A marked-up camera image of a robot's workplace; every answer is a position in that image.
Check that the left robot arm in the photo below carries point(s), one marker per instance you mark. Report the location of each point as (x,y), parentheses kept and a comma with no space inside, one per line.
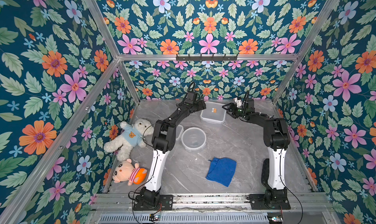
(163,141)

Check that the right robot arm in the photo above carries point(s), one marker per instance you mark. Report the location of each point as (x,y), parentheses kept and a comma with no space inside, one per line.
(277,140)

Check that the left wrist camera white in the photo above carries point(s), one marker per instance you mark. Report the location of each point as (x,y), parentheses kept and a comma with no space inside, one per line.
(238,102)

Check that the pink doll orange outfit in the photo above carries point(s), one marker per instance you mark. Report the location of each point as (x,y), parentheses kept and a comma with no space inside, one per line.
(128,172)

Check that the white ventilation grille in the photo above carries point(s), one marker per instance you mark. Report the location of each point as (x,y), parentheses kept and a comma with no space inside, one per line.
(184,218)

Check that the blue cleaning cloth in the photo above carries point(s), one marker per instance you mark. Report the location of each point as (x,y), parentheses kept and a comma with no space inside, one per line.
(221,170)

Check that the round clear lunch box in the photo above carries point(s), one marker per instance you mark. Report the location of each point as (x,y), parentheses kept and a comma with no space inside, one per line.
(194,139)

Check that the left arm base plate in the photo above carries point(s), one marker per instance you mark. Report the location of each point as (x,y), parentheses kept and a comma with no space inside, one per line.
(159,202)

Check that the black hook rail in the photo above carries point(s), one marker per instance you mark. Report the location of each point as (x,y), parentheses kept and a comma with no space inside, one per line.
(206,57)

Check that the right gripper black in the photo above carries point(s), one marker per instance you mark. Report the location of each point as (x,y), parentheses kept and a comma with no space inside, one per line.
(232,109)

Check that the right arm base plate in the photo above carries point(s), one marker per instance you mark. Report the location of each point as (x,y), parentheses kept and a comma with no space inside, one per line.
(268,202)

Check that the square clear box lid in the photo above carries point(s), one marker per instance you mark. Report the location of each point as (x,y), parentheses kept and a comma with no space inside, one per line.
(213,113)

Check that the white teddy bear blue shirt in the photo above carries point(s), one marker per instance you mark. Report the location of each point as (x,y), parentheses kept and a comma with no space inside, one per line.
(132,136)

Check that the aluminium front rail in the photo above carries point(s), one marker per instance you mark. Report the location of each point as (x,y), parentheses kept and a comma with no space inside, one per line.
(309,202)

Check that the rectangular clear lunch box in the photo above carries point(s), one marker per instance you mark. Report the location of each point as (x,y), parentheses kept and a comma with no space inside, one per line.
(179,132)

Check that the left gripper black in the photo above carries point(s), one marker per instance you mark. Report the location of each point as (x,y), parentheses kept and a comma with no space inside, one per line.
(199,101)

